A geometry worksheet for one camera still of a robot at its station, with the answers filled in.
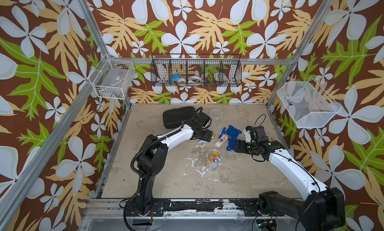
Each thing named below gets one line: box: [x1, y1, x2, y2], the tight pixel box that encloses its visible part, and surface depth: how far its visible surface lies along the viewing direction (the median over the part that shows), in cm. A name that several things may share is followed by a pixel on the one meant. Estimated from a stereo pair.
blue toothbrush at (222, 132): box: [218, 127, 226, 139], surface depth 106 cm
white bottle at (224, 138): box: [214, 133, 230, 148], surface depth 98 cm
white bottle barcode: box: [211, 151, 220, 158], surface depth 82 cm
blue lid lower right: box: [226, 138, 238, 151], surface depth 98 cm
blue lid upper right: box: [227, 125, 242, 139], surface depth 107 cm
